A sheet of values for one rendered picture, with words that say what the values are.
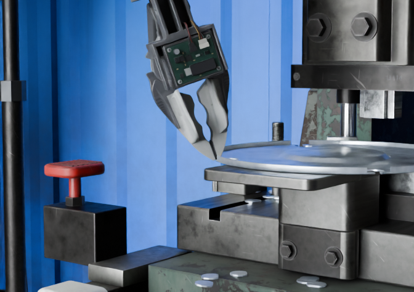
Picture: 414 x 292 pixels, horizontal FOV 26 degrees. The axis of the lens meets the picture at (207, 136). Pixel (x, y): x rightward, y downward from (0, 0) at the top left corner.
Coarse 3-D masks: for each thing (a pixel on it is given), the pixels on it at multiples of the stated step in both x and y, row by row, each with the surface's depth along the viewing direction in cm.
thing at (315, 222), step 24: (216, 168) 97; (240, 168) 97; (288, 192) 104; (312, 192) 102; (336, 192) 101; (360, 192) 101; (288, 216) 105; (312, 216) 103; (336, 216) 101; (360, 216) 102; (288, 240) 105; (312, 240) 103; (336, 240) 101; (288, 264) 105; (312, 264) 103; (336, 264) 101
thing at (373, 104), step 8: (360, 96) 116; (368, 96) 114; (376, 96) 114; (384, 96) 113; (392, 96) 113; (400, 96) 115; (360, 104) 116; (368, 104) 114; (376, 104) 114; (384, 104) 113; (392, 104) 113; (400, 104) 115; (360, 112) 116; (368, 112) 114; (376, 112) 114; (384, 112) 113; (392, 112) 113; (400, 112) 115
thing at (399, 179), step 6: (384, 174) 111; (390, 174) 111; (396, 174) 110; (402, 174) 110; (408, 174) 109; (384, 180) 111; (390, 180) 111; (396, 180) 110; (402, 180) 110; (408, 180) 109; (384, 186) 111; (390, 186) 111; (396, 186) 110; (402, 186) 110; (408, 186) 109; (408, 192) 109
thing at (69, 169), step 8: (80, 160) 121; (88, 160) 120; (48, 168) 116; (56, 168) 115; (64, 168) 114; (72, 168) 114; (80, 168) 115; (88, 168) 116; (96, 168) 117; (104, 168) 119; (56, 176) 116; (64, 176) 115; (72, 176) 114; (80, 176) 115; (72, 184) 118; (80, 184) 118; (72, 192) 118; (80, 192) 118
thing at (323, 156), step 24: (240, 144) 116; (264, 144) 119; (288, 144) 120; (312, 144) 121; (336, 144) 120; (360, 144) 120; (384, 144) 118; (408, 144) 116; (264, 168) 95; (288, 168) 94; (312, 168) 93; (336, 168) 92; (360, 168) 92; (384, 168) 96; (408, 168) 93
